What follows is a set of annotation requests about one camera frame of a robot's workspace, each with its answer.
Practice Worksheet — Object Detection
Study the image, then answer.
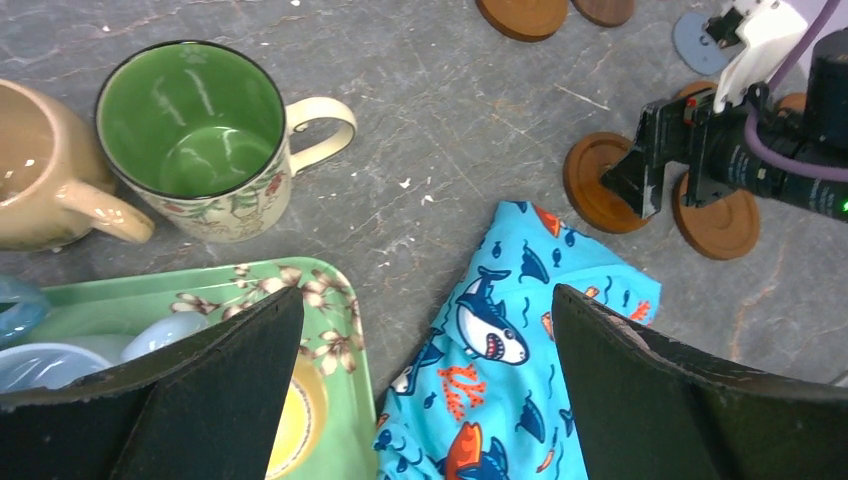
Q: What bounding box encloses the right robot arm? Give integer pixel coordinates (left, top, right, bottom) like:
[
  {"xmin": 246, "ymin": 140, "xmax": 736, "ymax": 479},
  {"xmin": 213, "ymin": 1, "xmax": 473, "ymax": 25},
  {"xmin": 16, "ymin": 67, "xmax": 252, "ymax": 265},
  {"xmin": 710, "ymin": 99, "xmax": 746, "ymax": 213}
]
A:
[{"xmin": 600, "ymin": 30, "xmax": 847, "ymax": 221}]

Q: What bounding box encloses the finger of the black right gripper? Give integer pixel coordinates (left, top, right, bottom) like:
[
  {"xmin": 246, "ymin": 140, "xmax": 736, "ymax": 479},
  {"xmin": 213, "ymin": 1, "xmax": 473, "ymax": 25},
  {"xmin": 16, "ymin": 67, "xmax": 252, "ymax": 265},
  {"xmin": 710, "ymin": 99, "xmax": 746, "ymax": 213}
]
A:
[{"xmin": 600, "ymin": 145, "xmax": 670, "ymax": 219}]

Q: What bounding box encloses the dark brown round coaster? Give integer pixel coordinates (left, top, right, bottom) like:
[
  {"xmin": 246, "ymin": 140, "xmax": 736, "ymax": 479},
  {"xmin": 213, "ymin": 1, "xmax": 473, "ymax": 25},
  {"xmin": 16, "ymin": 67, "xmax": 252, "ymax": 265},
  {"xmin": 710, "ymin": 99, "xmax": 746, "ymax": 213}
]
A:
[{"xmin": 572, "ymin": 0, "xmax": 635, "ymax": 28}]

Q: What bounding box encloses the yellow mug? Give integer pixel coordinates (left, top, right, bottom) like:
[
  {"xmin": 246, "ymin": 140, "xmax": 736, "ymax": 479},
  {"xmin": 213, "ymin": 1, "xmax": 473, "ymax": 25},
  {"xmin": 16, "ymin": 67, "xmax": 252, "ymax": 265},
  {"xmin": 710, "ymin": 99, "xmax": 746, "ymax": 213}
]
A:
[{"xmin": 265, "ymin": 355, "xmax": 328, "ymax": 479}]

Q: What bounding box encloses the blue round coaster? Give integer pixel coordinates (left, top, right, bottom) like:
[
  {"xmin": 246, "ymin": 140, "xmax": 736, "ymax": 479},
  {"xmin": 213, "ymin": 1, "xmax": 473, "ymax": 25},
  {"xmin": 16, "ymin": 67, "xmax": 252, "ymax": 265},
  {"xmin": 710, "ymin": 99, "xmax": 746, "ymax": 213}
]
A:
[{"xmin": 672, "ymin": 12, "xmax": 729, "ymax": 76}]

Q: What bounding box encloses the light blue glass cup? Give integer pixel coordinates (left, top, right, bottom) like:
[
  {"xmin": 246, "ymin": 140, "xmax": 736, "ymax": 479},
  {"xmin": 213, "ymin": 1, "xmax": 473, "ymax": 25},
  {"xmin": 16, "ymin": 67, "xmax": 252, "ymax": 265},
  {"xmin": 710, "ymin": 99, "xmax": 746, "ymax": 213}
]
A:
[{"xmin": 1, "ymin": 275, "xmax": 209, "ymax": 394}]

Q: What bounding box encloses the beige mug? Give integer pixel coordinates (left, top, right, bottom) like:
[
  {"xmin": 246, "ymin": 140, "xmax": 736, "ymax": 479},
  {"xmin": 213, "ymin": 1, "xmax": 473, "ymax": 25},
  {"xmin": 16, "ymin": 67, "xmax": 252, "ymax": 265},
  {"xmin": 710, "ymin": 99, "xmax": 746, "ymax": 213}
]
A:
[{"xmin": 1, "ymin": 80, "xmax": 154, "ymax": 252}]

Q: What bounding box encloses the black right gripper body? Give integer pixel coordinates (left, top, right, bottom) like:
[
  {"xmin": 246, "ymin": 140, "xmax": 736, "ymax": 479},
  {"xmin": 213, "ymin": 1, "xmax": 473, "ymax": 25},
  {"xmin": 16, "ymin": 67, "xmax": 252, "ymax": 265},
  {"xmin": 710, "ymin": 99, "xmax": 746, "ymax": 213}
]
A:
[{"xmin": 635, "ymin": 88, "xmax": 772, "ymax": 209}]

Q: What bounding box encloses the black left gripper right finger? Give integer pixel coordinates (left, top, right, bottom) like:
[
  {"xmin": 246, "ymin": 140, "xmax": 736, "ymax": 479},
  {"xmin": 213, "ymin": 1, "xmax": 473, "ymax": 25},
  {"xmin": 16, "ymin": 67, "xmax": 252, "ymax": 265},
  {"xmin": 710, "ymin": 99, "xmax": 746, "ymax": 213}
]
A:
[{"xmin": 552, "ymin": 284, "xmax": 847, "ymax": 479}]

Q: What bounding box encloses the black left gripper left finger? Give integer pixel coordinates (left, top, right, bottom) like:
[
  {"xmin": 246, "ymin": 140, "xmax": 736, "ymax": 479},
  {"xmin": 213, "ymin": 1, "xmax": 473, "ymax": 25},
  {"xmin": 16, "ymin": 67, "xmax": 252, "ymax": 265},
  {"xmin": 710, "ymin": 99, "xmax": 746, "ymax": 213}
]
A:
[{"xmin": 1, "ymin": 287, "xmax": 304, "ymax": 479}]

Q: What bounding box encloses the green inside floral mug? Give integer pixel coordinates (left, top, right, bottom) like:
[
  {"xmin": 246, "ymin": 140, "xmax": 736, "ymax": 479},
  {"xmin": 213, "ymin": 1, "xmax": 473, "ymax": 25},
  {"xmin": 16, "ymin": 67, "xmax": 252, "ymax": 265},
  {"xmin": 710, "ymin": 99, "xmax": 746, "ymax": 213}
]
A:
[{"xmin": 94, "ymin": 40, "xmax": 357, "ymax": 243}]

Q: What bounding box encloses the brown wooden coaster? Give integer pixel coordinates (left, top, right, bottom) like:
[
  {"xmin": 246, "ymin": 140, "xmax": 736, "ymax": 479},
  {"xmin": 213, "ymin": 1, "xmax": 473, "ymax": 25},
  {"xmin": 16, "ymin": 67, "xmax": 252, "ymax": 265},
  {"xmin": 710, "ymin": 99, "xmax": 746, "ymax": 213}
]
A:
[
  {"xmin": 475, "ymin": 0, "xmax": 568, "ymax": 42},
  {"xmin": 676, "ymin": 80, "xmax": 717, "ymax": 98},
  {"xmin": 672, "ymin": 173, "xmax": 760, "ymax": 261},
  {"xmin": 776, "ymin": 92, "xmax": 807, "ymax": 115},
  {"xmin": 563, "ymin": 132, "xmax": 649, "ymax": 234}
]

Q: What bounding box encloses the blue shark print cloth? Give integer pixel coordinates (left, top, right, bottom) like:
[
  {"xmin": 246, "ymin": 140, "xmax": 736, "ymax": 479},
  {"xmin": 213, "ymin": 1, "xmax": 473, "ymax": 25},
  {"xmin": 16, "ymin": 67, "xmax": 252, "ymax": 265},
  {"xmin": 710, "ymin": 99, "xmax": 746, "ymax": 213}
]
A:
[{"xmin": 373, "ymin": 201, "xmax": 661, "ymax": 479}]

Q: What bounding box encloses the green floral tray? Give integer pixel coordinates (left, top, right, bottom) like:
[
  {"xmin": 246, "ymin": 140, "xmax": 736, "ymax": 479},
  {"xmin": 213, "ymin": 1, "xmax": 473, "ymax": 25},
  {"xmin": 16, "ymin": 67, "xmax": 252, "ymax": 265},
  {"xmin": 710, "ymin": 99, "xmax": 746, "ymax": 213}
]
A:
[{"xmin": 11, "ymin": 257, "xmax": 377, "ymax": 479}]

